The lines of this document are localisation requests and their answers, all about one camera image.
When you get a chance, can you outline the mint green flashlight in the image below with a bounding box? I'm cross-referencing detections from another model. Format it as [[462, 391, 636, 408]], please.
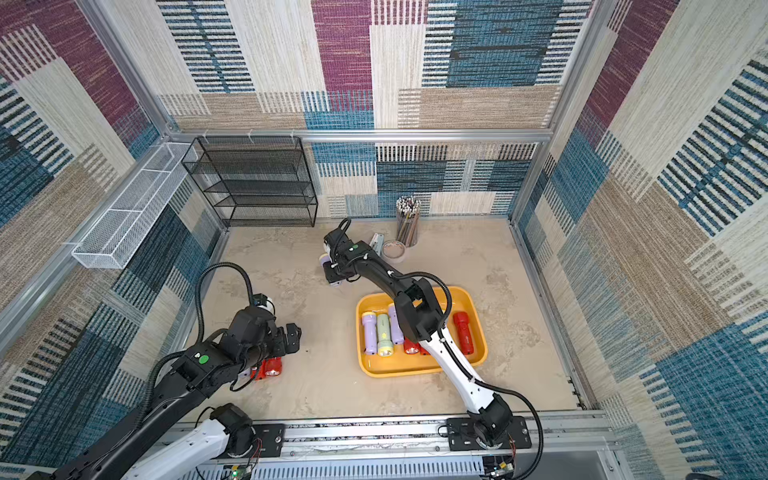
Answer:
[[376, 313, 394, 357]]

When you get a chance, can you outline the black mesh shelf rack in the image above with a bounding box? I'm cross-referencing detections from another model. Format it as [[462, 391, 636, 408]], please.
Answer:
[[182, 136, 318, 228]]

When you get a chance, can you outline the red flashlight white rim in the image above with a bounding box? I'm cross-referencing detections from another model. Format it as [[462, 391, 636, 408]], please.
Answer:
[[453, 311, 475, 356]]

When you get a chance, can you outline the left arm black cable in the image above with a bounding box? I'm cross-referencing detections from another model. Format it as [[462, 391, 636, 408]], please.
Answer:
[[194, 261, 259, 346]]

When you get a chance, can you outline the all red flashlight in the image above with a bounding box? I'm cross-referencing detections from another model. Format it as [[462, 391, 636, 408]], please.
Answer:
[[403, 339, 420, 355]]

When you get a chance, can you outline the light blue stapler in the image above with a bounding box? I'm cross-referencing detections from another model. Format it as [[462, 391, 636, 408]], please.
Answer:
[[369, 233, 385, 255]]

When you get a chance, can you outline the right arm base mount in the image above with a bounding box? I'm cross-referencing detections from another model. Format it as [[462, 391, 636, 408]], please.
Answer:
[[438, 415, 532, 451]]

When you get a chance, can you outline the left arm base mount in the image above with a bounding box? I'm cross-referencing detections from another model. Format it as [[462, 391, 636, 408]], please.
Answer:
[[215, 423, 286, 460]]

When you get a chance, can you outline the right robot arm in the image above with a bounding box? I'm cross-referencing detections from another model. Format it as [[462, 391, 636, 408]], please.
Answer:
[[324, 218, 513, 449]]

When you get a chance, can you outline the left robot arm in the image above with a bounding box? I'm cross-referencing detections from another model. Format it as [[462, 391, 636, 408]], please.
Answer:
[[31, 306, 302, 479]]

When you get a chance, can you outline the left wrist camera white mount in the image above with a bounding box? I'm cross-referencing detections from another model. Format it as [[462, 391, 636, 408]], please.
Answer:
[[251, 293, 276, 316]]

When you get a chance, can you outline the yellow plastic tray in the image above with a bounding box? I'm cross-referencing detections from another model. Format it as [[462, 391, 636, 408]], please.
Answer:
[[356, 286, 488, 378]]

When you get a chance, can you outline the white wire wall basket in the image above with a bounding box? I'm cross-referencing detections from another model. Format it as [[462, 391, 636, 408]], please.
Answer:
[[72, 142, 189, 270]]

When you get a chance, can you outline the white tape roll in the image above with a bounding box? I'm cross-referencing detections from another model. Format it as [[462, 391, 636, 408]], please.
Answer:
[[381, 240, 407, 264]]

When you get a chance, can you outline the purple flashlight yellow rim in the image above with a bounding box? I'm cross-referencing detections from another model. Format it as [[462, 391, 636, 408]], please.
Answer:
[[387, 303, 405, 345]]

